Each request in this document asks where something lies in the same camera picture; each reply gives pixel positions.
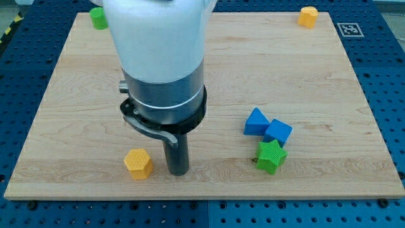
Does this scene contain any black bolt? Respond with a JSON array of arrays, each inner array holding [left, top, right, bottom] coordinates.
[[27, 201, 37, 211], [378, 198, 389, 208]]

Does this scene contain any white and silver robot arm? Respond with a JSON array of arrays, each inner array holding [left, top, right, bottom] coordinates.
[[97, 0, 216, 176]]

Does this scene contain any black bolt bottom left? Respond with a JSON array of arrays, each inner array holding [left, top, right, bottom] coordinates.
[[27, 201, 37, 211]]

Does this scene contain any blue triangle block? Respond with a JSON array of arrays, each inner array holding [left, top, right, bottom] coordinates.
[[244, 107, 270, 136]]

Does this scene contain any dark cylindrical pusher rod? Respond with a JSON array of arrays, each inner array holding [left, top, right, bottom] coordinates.
[[163, 134, 189, 176]]

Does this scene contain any yellow heart block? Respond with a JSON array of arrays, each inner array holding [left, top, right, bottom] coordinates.
[[297, 6, 318, 29]]

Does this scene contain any yellow hexagon block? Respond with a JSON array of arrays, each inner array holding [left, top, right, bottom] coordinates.
[[124, 148, 153, 180]]

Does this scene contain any green cylinder block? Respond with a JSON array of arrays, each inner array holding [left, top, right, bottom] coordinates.
[[89, 7, 108, 30]]

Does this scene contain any blue cube block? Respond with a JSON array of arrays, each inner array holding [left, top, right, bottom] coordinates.
[[262, 119, 293, 148]]

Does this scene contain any wooden board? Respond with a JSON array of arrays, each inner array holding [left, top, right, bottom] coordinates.
[[4, 13, 404, 201]]

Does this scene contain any black bolt bottom right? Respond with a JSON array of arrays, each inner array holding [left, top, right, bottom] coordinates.
[[378, 198, 389, 208]]

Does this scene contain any black tool clamp with lever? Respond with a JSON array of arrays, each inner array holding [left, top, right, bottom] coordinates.
[[120, 86, 207, 148]]

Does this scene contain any green star block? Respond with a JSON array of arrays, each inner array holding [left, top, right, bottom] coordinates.
[[256, 139, 288, 175]]

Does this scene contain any white fiducial marker tag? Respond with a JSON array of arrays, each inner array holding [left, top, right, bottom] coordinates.
[[337, 22, 364, 37]]

